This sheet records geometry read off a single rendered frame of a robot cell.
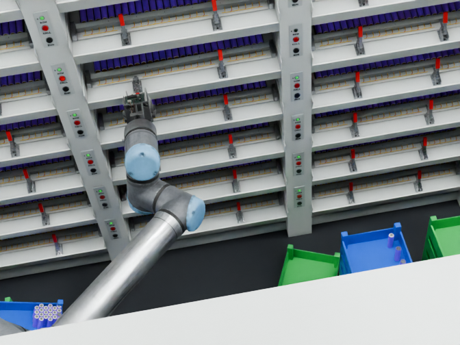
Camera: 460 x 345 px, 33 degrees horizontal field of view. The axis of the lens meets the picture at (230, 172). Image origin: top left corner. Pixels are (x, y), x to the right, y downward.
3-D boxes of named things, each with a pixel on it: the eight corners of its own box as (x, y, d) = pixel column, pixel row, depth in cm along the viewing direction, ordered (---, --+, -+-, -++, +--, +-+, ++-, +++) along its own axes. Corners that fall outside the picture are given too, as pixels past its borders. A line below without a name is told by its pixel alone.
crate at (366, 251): (425, 311, 242) (428, 298, 236) (363, 322, 241) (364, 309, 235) (398, 235, 261) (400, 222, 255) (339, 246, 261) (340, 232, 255)
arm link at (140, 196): (152, 224, 209) (151, 189, 201) (120, 207, 214) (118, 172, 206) (173, 206, 215) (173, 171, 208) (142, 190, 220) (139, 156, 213)
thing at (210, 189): (285, 189, 283) (287, 176, 270) (124, 218, 281) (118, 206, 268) (275, 140, 291) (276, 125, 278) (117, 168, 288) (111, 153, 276)
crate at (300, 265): (325, 333, 275) (325, 322, 269) (270, 322, 280) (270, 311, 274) (339, 264, 293) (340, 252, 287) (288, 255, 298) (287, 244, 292)
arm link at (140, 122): (159, 150, 212) (125, 156, 212) (159, 139, 216) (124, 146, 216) (154, 124, 207) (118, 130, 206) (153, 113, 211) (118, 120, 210)
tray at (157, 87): (280, 77, 241) (282, 63, 232) (90, 109, 238) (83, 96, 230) (268, 23, 248) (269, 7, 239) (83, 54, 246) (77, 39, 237)
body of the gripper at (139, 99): (148, 90, 219) (150, 113, 210) (153, 114, 225) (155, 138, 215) (121, 94, 219) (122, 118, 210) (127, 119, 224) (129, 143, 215)
